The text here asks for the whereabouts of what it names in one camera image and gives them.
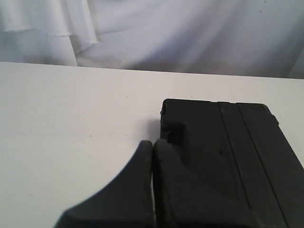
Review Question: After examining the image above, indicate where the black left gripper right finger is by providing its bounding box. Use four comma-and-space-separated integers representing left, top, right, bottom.
152, 139, 238, 228

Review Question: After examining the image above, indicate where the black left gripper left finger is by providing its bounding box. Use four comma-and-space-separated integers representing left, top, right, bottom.
55, 141, 152, 228

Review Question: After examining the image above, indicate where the black plastic tool case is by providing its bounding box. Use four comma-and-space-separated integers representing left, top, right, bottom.
160, 99, 304, 228

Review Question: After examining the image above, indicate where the white backdrop curtain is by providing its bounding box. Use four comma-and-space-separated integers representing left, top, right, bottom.
0, 0, 304, 78

